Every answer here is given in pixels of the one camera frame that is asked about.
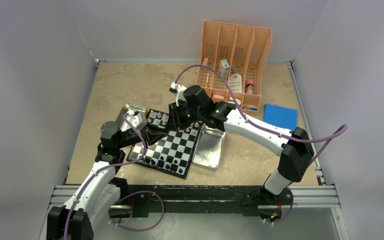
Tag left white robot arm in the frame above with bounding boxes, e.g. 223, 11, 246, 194
45, 117, 165, 240

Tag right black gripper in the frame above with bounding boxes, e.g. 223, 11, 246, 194
166, 100, 204, 132

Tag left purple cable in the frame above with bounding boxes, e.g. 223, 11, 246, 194
62, 112, 148, 240

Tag black white chess board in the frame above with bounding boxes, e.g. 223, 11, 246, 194
137, 122, 203, 179

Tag blue notebook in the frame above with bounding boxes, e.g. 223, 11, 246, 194
263, 104, 298, 130

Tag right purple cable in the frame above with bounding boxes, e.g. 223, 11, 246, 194
174, 64, 349, 167

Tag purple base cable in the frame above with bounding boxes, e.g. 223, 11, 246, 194
107, 190, 166, 232

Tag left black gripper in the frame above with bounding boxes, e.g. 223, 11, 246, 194
116, 121, 167, 149

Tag peach plastic desk organizer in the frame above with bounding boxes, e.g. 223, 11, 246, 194
196, 20, 273, 116

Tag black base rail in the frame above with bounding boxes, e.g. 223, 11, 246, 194
111, 184, 293, 219

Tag pink eraser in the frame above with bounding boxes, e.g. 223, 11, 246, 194
212, 94, 224, 100

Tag white green small box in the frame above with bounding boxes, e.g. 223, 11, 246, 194
217, 59, 230, 82

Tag pink small tube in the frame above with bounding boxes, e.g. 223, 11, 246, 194
201, 57, 209, 71

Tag empty metal tin lid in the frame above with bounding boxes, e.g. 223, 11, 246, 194
192, 125, 226, 172

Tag pink tape roll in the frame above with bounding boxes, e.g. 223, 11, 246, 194
244, 78, 255, 95

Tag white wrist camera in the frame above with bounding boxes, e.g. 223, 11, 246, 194
169, 82, 187, 107
120, 110, 148, 131

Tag white striped bottle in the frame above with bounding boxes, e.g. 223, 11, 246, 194
228, 73, 243, 93

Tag yellow white pen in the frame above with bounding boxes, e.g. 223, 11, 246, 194
204, 72, 210, 88

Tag metal tin with black pieces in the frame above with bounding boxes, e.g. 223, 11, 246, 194
115, 103, 147, 131

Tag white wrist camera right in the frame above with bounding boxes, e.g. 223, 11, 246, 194
169, 82, 187, 107

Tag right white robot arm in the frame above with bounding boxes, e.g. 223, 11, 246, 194
168, 82, 314, 204

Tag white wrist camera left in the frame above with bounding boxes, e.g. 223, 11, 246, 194
120, 110, 148, 131

